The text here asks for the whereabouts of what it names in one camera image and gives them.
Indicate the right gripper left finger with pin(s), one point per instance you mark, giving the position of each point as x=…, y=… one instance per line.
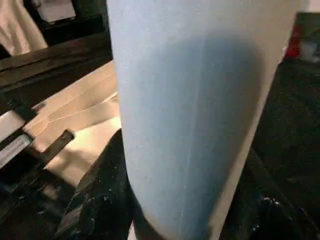
x=100, y=200

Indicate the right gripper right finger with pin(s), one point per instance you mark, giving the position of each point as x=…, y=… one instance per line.
x=270, y=215

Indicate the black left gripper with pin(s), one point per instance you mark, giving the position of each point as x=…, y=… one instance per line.
x=25, y=200

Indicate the white plastic table top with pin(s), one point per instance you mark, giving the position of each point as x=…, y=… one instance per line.
x=85, y=135

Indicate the white plastic table leg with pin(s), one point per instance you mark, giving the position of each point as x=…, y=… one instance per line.
x=200, y=100

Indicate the black work mat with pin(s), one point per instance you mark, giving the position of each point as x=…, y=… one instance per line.
x=290, y=125

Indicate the white fabric drape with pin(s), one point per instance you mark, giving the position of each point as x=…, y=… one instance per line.
x=20, y=30

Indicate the red bottle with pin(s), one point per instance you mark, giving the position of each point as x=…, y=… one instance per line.
x=294, y=45

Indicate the white device with orange light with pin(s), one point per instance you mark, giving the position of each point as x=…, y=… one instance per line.
x=55, y=10

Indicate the white cabinet with glass doors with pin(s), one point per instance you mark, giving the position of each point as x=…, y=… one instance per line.
x=310, y=20

